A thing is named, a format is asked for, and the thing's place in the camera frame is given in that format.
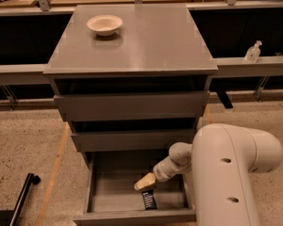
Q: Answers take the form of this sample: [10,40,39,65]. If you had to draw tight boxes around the white paper bowl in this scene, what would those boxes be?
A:
[87,15,123,37]

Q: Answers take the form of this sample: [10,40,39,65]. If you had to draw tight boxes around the grey top drawer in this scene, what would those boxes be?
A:
[54,91,208,121]

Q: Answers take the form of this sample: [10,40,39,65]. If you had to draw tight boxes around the dark blue rxbar wrapper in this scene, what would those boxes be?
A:
[141,189,157,210]

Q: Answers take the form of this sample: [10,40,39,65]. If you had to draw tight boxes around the grey drawer cabinet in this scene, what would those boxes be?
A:
[43,4,218,163]

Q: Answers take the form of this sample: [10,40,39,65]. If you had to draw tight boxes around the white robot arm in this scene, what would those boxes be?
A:
[134,123,283,226]

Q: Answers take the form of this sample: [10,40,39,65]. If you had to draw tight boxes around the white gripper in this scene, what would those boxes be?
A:
[134,156,182,191]

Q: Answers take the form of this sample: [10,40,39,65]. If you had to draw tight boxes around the grey metal rail frame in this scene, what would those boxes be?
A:
[0,0,283,87]

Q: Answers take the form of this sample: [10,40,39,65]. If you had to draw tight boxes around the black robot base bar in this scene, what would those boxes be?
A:
[0,173,41,226]

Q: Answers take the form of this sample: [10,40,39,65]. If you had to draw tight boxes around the grey open bottom drawer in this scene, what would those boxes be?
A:
[74,149,196,226]

